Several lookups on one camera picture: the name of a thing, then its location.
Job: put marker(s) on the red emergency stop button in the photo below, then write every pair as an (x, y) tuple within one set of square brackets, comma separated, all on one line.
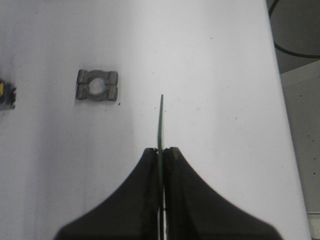
[(7, 95)]

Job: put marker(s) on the grey metal clamp block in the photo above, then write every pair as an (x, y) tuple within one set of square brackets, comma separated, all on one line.
[(97, 85)]

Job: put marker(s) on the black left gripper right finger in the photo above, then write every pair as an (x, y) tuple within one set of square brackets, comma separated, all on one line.
[(194, 211)]

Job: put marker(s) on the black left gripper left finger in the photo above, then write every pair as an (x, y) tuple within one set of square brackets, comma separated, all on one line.
[(130, 213)]

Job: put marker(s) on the green perforated circuit board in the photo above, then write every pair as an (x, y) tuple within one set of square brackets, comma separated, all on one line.
[(161, 193)]

